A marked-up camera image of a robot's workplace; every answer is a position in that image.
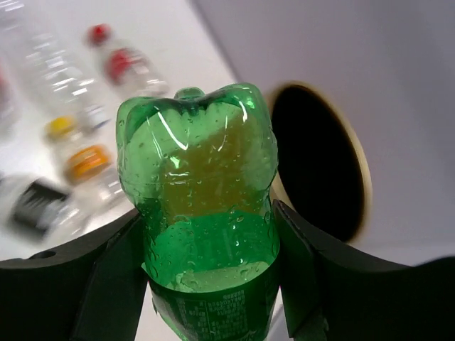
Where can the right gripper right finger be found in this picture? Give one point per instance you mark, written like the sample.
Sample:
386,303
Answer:
332,291

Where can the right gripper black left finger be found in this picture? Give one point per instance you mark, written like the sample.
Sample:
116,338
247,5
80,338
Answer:
91,288

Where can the black-cap black-label bottle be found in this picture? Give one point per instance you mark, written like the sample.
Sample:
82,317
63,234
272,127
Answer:
37,210

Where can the small red-label clear bottle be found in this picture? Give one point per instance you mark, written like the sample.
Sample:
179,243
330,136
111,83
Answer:
124,66

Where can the green plastic bottle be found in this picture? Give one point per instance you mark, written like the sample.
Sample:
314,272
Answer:
198,167

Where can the yellow-cap orange-label bottle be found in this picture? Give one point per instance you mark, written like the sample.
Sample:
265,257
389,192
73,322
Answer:
85,163

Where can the orange cylindrical bin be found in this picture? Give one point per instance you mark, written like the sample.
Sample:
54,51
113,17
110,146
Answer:
323,172

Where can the large clear unlabelled bottle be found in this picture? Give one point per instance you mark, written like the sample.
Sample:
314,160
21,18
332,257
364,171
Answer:
48,69

